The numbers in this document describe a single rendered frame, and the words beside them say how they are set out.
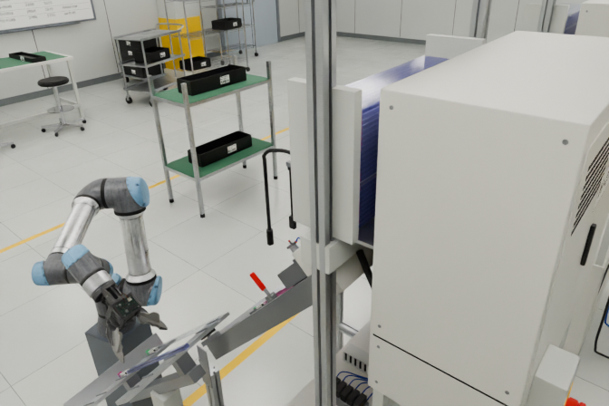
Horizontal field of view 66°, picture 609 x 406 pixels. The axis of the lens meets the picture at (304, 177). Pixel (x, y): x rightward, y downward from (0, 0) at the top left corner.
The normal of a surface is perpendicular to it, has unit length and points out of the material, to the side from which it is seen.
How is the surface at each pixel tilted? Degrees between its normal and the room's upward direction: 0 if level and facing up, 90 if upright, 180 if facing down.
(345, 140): 90
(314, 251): 90
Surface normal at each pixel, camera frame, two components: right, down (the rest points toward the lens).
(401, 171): -0.64, 0.36
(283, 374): -0.03, -0.90
